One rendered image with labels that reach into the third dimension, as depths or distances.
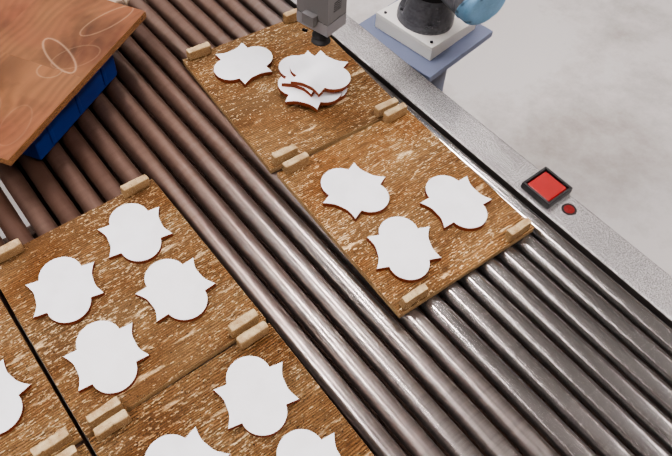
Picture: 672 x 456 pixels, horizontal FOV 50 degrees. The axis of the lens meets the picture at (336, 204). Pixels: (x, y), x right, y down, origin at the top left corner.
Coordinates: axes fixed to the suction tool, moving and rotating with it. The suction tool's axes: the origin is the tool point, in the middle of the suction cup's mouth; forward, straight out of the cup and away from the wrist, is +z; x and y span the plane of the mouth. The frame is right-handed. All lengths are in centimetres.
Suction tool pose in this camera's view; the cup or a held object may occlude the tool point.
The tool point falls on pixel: (320, 40)
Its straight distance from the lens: 159.6
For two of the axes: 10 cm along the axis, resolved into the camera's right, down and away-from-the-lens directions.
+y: 7.8, 5.1, -3.6
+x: 6.2, -6.0, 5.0
